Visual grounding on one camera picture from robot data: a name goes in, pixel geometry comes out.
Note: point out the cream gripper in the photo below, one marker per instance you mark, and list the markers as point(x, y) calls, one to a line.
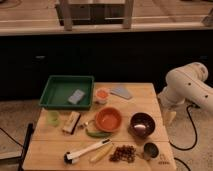
point(168, 116)

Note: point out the grey towel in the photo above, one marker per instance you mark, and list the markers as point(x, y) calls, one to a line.
point(121, 91)

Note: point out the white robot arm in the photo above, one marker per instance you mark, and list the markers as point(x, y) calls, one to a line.
point(185, 83)

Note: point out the dark brown bowl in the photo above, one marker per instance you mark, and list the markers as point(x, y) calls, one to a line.
point(142, 125)

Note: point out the red orange bowl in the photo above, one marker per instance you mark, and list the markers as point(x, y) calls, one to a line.
point(108, 119)

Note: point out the metal measuring cup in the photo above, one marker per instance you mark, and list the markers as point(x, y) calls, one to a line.
point(148, 151)

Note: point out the brown grape bunch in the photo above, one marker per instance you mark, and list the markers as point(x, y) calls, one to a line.
point(123, 153)

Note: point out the small cup with orange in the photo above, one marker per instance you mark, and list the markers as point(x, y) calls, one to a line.
point(101, 95)

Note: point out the yellow corn cob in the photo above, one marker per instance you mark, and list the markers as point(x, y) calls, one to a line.
point(99, 155)

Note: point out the green pepper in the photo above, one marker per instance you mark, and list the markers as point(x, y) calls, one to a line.
point(98, 134)

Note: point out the wooden block eraser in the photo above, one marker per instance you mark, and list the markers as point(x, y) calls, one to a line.
point(71, 122)

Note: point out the green plastic tray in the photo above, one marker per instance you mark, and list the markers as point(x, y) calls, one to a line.
point(59, 88)

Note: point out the light green cup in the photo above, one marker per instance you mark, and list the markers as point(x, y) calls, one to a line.
point(52, 118)

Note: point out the white handled brush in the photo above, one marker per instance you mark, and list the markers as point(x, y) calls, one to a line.
point(71, 157)

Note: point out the wooden stool frame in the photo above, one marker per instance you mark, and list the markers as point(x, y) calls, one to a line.
point(87, 13)

